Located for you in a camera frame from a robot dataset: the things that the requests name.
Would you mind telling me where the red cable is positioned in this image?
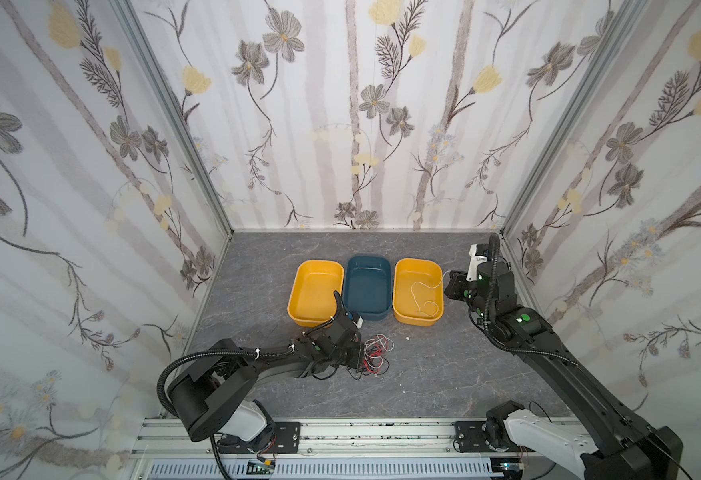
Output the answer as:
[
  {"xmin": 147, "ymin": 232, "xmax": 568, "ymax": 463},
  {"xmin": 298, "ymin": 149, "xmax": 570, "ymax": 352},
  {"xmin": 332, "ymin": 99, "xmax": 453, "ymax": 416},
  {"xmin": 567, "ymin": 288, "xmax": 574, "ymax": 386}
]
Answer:
[{"xmin": 358, "ymin": 335, "xmax": 393, "ymax": 377}]

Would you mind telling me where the white cable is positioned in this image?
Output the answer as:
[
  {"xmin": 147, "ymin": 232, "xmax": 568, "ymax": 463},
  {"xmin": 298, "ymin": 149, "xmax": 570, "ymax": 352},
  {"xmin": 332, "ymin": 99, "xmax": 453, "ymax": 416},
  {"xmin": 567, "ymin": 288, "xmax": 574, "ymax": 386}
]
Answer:
[{"xmin": 408, "ymin": 272, "xmax": 453, "ymax": 319}]

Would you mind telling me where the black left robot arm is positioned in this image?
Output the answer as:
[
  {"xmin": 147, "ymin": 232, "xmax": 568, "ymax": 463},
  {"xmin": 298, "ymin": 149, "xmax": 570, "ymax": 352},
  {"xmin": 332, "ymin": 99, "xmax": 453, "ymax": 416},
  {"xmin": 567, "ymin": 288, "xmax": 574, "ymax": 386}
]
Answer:
[{"xmin": 156, "ymin": 292, "xmax": 364, "ymax": 450}]

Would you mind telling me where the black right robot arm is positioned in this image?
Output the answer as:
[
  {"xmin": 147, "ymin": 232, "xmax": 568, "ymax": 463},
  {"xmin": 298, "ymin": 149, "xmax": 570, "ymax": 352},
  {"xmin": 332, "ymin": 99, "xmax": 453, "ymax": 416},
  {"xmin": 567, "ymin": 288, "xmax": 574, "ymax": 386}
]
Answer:
[{"xmin": 444, "ymin": 234, "xmax": 684, "ymax": 479}]

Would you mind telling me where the left yellow plastic bin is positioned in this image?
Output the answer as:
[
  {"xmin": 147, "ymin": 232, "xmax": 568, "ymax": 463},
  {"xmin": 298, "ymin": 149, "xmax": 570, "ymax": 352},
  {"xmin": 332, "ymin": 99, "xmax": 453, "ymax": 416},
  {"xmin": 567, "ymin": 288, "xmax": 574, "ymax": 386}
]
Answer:
[{"xmin": 288, "ymin": 260, "xmax": 344, "ymax": 327}]

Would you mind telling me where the yellow plastic bin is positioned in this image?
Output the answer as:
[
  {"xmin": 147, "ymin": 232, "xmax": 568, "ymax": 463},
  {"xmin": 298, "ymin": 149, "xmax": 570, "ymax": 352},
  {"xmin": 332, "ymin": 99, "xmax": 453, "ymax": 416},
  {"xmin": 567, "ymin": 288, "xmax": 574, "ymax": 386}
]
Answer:
[
  {"xmin": 392, "ymin": 258, "xmax": 444, "ymax": 327},
  {"xmin": 288, "ymin": 260, "xmax": 344, "ymax": 327}
]

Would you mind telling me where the right yellow plastic bin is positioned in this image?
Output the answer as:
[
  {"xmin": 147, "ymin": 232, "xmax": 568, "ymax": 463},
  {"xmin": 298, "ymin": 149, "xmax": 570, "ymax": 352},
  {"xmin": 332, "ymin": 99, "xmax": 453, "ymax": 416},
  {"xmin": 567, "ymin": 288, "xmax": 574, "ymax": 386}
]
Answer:
[{"xmin": 392, "ymin": 258, "xmax": 444, "ymax": 327}]

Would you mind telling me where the teal plastic bin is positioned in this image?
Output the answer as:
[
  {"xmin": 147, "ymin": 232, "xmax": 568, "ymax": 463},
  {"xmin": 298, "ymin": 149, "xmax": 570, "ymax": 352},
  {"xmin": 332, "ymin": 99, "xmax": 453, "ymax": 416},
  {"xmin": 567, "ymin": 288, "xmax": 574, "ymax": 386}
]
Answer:
[{"xmin": 342, "ymin": 255, "xmax": 393, "ymax": 321}]

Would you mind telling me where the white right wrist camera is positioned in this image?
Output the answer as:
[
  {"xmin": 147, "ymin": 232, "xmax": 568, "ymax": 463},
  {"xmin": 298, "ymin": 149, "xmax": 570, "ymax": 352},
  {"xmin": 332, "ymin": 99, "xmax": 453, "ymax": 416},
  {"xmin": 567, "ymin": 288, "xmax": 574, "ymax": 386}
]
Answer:
[{"xmin": 466, "ymin": 243, "xmax": 489, "ymax": 282}]

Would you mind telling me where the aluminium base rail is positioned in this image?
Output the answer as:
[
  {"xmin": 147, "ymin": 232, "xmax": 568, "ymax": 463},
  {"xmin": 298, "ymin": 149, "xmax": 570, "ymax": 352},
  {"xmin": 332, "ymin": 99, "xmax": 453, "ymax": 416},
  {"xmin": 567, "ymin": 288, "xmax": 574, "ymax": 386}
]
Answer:
[{"xmin": 121, "ymin": 416, "xmax": 615, "ymax": 480}]

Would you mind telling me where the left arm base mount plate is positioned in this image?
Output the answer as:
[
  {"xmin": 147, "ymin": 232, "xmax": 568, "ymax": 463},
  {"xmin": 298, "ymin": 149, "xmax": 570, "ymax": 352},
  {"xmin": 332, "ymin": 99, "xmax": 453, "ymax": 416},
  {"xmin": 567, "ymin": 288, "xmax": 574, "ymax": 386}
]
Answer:
[{"xmin": 216, "ymin": 421, "xmax": 302, "ymax": 455}]

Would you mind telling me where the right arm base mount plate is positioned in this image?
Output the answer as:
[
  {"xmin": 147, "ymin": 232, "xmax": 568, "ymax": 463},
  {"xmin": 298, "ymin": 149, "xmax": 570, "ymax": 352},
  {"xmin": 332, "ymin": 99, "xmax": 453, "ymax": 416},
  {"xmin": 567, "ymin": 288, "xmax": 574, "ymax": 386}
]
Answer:
[{"xmin": 453, "ymin": 420, "xmax": 507, "ymax": 453}]

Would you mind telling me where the white perforated cable duct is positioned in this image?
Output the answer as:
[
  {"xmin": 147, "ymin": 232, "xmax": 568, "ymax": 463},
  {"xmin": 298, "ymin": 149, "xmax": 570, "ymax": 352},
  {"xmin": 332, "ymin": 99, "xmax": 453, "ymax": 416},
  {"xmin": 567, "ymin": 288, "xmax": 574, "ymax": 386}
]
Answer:
[{"xmin": 145, "ymin": 458, "xmax": 498, "ymax": 480}]

